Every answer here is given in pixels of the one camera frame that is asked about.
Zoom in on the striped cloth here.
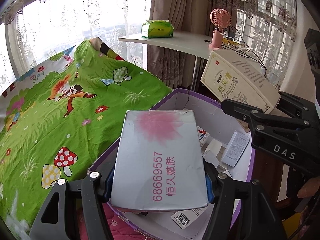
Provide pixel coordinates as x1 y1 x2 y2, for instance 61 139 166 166
89 37 125 62

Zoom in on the plain white cube box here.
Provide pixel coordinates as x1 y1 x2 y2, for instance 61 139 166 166
202 139 223 168

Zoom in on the large cream printed box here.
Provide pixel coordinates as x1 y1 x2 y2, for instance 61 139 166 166
200 49 281 115

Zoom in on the white cable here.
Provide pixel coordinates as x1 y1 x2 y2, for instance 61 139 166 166
224 41 252 54

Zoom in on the green printed cartoon blanket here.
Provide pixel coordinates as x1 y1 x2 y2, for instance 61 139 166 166
0 39 173 230

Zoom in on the white curved desk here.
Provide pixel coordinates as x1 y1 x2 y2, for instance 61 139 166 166
118 30 265 92

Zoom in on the black cable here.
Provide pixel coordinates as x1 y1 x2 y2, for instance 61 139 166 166
221 25 268 77

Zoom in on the white lace curtain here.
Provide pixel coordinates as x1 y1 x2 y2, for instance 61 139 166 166
0 0 154 85
235 0 298 88

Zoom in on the pink patterned quilt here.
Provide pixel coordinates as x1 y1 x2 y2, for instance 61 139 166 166
75 201 155 240

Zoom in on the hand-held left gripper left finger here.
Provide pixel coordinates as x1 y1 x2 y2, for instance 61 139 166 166
29 169 118 240

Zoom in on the person's right hand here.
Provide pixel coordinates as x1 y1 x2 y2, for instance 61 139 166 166
297 179 318 199

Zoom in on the silver box with pink print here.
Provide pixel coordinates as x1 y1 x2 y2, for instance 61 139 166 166
110 109 209 212

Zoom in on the large white red-figure medicine box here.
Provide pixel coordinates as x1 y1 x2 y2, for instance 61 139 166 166
197 126 210 147

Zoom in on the purple cardboard box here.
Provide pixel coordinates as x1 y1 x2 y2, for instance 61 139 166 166
87 87 256 240

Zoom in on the white box with barcode label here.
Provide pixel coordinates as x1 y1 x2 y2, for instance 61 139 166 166
171 205 208 227

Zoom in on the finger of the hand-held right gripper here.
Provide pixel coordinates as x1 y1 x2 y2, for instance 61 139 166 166
221 98 311 135
276 91 320 123

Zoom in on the brown patterned curtain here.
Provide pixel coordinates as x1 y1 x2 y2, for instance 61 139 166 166
147 0 240 90

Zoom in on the tall white text box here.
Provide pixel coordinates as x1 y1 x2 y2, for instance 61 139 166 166
221 130 250 167

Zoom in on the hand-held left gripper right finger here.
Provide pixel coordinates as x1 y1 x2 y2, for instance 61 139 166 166
202 162 287 240

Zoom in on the green tissue pack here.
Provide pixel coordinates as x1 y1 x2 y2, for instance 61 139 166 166
140 19 175 39

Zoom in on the pink handheld fan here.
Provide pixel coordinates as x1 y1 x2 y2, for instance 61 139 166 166
208 8 231 51

